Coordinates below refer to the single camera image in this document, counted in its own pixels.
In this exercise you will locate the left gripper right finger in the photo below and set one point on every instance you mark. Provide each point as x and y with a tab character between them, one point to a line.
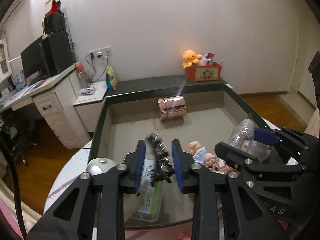
244	215

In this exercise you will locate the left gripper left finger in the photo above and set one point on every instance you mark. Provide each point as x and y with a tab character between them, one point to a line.
94	198

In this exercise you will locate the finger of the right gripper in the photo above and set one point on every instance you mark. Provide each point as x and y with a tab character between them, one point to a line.
238	159
287	142

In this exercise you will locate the clear plastic jar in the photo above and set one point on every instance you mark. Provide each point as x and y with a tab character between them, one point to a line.
242	138

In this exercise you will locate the pink pig doll figurine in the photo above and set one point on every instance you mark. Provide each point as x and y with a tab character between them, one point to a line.
209	160

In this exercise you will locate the white astronaut figurine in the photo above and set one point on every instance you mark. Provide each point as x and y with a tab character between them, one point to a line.
100	165

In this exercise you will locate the black spiky hair brush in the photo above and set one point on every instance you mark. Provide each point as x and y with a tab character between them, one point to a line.
163	167

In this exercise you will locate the clear green label box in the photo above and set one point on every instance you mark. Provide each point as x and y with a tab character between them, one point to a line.
150	207

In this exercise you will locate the striped white table cloth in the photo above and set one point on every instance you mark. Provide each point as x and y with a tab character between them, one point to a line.
70	172

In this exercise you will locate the pink black storage box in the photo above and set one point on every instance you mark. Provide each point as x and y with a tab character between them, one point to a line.
210	119

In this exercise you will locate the rose gold metal tin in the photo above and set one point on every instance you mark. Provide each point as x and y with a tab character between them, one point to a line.
172	107

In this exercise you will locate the pink quilt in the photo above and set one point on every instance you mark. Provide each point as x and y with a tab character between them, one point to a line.
10	219

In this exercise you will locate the red toy storage box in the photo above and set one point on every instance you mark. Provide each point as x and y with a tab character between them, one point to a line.
203	73

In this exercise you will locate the purple plush toy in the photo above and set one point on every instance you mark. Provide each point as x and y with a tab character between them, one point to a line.
204	61

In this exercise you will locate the orange octopus plush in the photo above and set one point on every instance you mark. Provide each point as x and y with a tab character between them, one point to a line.
189	58

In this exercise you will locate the black office chair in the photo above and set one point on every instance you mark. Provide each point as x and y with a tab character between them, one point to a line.
18	134

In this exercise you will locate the white desk with drawers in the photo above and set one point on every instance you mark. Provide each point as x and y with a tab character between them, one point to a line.
54	99

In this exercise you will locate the yellow blue snack bag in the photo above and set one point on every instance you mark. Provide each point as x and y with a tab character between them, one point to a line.
111	80

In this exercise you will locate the orange cap water bottle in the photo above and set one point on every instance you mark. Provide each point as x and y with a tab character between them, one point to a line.
84	81

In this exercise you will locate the black computer monitor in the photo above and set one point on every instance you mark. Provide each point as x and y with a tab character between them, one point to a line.
34	59

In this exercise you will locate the black computer tower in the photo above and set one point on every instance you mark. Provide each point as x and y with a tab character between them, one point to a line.
57	54

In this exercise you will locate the white glass door cabinet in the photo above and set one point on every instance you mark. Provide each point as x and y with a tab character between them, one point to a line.
5	70

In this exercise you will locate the black speaker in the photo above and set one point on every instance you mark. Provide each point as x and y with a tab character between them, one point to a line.
55	22

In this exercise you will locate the wall power outlet strip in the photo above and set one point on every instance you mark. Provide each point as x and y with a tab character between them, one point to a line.
107	51

